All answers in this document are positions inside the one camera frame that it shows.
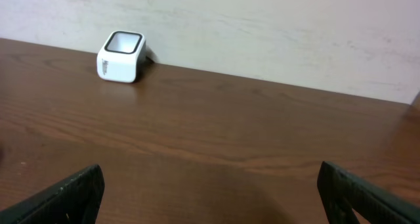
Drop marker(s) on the white barcode scanner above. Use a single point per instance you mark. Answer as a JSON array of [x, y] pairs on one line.
[[121, 56]]

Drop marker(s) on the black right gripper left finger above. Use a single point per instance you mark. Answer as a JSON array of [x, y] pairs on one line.
[[75, 199]]

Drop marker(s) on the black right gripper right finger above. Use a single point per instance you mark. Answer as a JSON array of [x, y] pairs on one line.
[[343, 193]]

